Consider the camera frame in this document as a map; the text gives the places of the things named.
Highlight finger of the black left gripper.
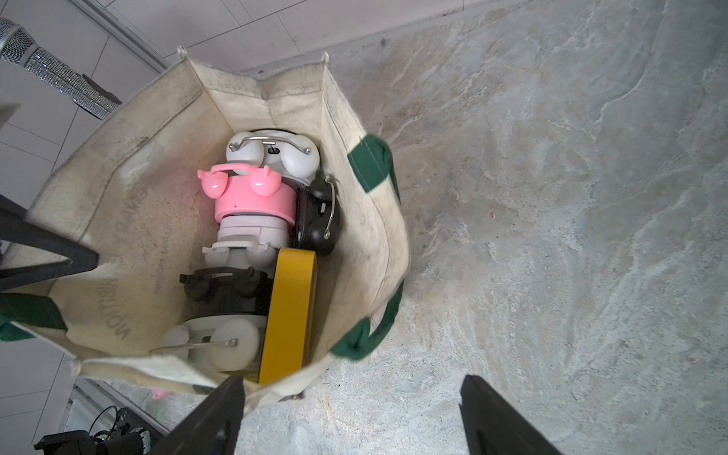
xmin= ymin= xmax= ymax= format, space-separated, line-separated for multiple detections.
xmin=1 ymin=195 xmax=100 ymax=291

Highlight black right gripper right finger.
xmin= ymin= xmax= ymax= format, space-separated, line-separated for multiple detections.
xmin=460 ymin=375 xmax=561 ymax=455

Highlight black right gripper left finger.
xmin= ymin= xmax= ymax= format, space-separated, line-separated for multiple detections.
xmin=151 ymin=375 xmax=246 ymax=455

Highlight canvas tote bag green handles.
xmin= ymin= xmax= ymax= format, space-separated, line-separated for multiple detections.
xmin=1 ymin=59 xmax=411 ymax=404

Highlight yellow square alarm clock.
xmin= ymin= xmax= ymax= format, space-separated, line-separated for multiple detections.
xmin=259 ymin=248 xmax=318 ymax=386

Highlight small black alarm clock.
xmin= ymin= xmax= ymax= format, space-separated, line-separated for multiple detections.
xmin=292 ymin=176 xmax=340 ymax=257

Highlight black twin bell alarm clock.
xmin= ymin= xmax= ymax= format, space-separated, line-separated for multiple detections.
xmin=179 ymin=267 xmax=274 ymax=317

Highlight white plastic alarm clock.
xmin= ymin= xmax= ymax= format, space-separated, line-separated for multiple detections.
xmin=202 ymin=214 xmax=290 ymax=276

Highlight pink twin bell alarm clock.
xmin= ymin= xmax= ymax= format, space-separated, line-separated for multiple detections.
xmin=196 ymin=163 xmax=297 ymax=226

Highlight white twin bell alarm clock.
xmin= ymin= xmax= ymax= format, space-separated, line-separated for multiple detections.
xmin=226 ymin=129 xmax=320 ymax=186

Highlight white alarm clock metal handle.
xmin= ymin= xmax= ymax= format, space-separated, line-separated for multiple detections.
xmin=150 ymin=314 xmax=267 ymax=373

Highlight black cables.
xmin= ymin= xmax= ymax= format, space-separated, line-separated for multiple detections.
xmin=33 ymin=405 xmax=154 ymax=455

